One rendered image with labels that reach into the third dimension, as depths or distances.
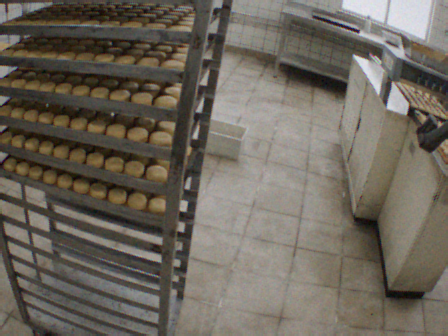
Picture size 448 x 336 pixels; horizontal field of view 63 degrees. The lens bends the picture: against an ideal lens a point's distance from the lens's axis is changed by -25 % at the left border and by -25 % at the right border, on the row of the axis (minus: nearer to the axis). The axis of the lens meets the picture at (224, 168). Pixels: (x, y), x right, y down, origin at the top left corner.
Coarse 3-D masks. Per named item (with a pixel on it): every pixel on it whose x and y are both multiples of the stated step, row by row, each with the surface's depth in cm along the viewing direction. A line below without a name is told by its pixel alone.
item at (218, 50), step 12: (228, 0) 120; (228, 24) 125; (216, 48) 129; (216, 72) 133; (216, 84) 135; (204, 108) 139; (204, 132) 143; (204, 156) 148; (192, 180) 152; (192, 204) 156; (192, 228) 161; (180, 264) 170
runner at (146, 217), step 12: (0, 168) 110; (12, 180) 111; (24, 180) 110; (36, 180) 109; (48, 192) 110; (60, 192) 109; (72, 192) 109; (84, 204) 110; (96, 204) 109; (108, 204) 108; (132, 216) 109; (144, 216) 108; (156, 216) 108
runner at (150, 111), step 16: (16, 96) 97; (32, 96) 96; (48, 96) 96; (64, 96) 96; (80, 96) 95; (112, 112) 96; (128, 112) 96; (144, 112) 95; (160, 112) 95; (176, 112) 95
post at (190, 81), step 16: (208, 0) 79; (208, 16) 80; (192, 32) 83; (208, 32) 85; (192, 48) 84; (192, 64) 86; (192, 80) 88; (192, 96) 89; (192, 112) 92; (176, 128) 93; (176, 144) 95; (176, 160) 97; (176, 176) 98; (176, 192) 100; (176, 208) 102; (176, 224) 105; (160, 288) 116; (160, 304) 120; (160, 320) 124
